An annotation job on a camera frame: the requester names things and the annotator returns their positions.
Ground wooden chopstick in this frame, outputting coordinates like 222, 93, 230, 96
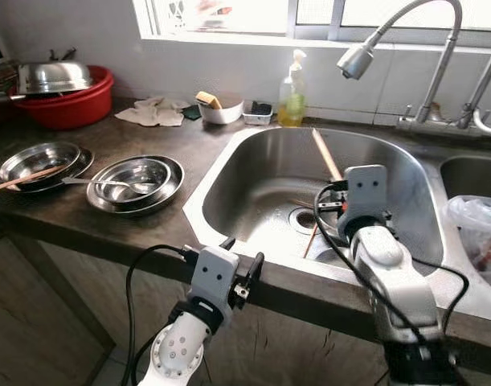
311, 128, 345, 183
302, 224, 321, 261
0, 164, 67, 196

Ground stainless steel double sink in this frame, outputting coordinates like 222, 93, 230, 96
183, 122, 491, 324

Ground shallow steel plate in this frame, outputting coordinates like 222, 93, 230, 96
0, 145, 95, 194
85, 154, 186, 217

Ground yellow dish soap bottle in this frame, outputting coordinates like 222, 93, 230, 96
277, 49, 309, 129

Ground small clear plastic tray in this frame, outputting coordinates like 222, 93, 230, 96
243, 101, 276, 127

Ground white plastic container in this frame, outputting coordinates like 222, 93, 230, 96
197, 95, 245, 126

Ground steel spoon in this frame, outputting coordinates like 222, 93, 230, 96
60, 176, 154, 196

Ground yellow sponge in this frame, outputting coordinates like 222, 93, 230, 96
194, 91, 223, 110

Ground clear plastic bag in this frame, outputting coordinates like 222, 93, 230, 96
445, 195, 491, 292

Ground beige dish cloth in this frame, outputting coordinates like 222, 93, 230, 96
115, 96, 192, 129

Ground wooden base cabinet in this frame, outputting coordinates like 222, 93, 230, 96
0, 232, 491, 386

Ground plain steel faucet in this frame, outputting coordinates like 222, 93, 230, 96
456, 35, 491, 138

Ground red plastic basin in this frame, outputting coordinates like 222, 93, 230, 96
11, 64, 116, 132

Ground large steel mixing bowl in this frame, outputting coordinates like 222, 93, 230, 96
16, 61, 96, 97

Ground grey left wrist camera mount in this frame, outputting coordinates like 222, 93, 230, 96
189, 245, 240, 308

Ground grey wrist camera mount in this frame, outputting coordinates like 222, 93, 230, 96
189, 245, 240, 308
339, 165, 390, 240

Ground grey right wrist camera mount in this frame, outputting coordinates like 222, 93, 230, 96
339, 165, 390, 240

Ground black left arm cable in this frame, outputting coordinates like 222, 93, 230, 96
123, 244, 199, 386

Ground grey window frame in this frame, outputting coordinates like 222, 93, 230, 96
132, 0, 491, 50

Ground flexible hose spray faucet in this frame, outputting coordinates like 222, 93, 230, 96
337, 0, 464, 128

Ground black utensil handles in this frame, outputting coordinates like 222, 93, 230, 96
47, 47, 78, 64

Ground wire dish rack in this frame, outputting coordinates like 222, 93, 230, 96
0, 61, 19, 99

